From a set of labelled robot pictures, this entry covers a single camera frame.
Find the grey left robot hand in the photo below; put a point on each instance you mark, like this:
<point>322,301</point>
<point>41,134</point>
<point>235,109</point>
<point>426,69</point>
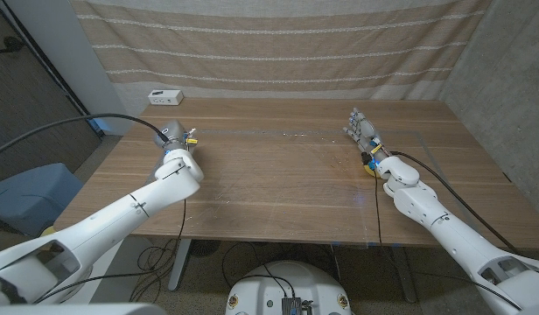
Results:
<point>173,131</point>

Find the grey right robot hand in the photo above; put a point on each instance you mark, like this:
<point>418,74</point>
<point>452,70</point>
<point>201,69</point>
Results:
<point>366,131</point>

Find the clear cellophane sheet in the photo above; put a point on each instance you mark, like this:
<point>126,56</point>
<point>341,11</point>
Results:
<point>296,188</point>

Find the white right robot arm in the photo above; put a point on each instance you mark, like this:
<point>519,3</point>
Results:
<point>427,210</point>

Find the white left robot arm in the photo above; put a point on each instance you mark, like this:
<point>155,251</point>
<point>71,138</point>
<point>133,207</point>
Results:
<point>121,214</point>

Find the yellow lemon-shaped sponge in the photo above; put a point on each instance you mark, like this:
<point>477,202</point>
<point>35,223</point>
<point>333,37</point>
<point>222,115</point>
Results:
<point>369,173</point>

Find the white power strip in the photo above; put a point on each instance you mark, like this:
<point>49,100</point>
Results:
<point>164,98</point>

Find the dark round floor disc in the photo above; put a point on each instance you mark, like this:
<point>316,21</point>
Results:
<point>204,248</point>

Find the beige striped backdrop cloth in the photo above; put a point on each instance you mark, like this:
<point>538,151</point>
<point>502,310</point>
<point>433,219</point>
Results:
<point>274,44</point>

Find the grey table leg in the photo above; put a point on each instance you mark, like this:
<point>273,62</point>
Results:
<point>178,267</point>
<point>405,275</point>

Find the blue-grey upholstered chair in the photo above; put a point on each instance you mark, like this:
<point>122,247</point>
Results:
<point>29,192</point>

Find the yellow floor pad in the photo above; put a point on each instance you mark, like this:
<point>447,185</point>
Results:
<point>47,231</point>

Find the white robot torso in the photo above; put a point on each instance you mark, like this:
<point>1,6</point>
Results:
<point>274,284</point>

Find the grey torso connector module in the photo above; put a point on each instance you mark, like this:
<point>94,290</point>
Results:
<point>291,306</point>

